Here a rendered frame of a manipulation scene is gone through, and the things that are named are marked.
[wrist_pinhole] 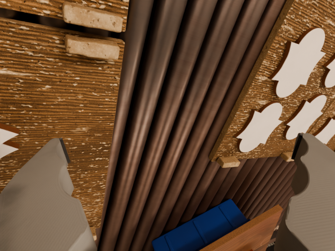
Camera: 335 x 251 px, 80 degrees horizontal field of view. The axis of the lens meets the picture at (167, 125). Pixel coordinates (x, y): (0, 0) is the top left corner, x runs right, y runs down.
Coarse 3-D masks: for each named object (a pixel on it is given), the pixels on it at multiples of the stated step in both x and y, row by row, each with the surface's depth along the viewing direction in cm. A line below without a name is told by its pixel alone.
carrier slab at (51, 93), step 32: (0, 32) 21; (32, 32) 22; (64, 32) 23; (0, 64) 22; (32, 64) 24; (64, 64) 25; (96, 64) 26; (0, 96) 24; (32, 96) 25; (64, 96) 27; (96, 96) 29; (32, 128) 28; (64, 128) 30; (96, 128) 32; (0, 160) 28; (96, 160) 35; (0, 192) 31; (96, 192) 39; (96, 224) 45
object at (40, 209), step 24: (48, 144) 10; (24, 168) 9; (48, 168) 9; (24, 192) 8; (48, 192) 8; (0, 216) 7; (24, 216) 7; (48, 216) 7; (72, 216) 7; (0, 240) 6; (24, 240) 6; (48, 240) 6; (72, 240) 6
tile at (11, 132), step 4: (0, 124) 21; (0, 128) 21; (4, 128) 21; (8, 128) 22; (12, 128) 22; (16, 128) 22; (0, 132) 21; (4, 132) 21; (8, 132) 21; (12, 132) 22; (16, 132) 22; (0, 136) 21; (4, 136) 21; (8, 136) 21; (12, 136) 22; (0, 140) 21; (4, 140) 22
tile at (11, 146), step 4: (8, 140) 24; (0, 144) 23; (4, 144) 23; (8, 144) 23; (12, 144) 24; (16, 144) 24; (0, 148) 23; (4, 148) 23; (8, 148) 23; (12, 148) 23; (16, 148) 24; (0, 152) 23; (4, 152) 23; (8, 152) 24; (0, 156) 23
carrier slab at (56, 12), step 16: (0, 0) 20; (16, 0) 20; (32, 0) 21; (48, 0) 21; (64, 0) 22; (80, 0) 22; (96, 0) 23; (112, 0) 23; (128, 0) 24; (48, 16) 22
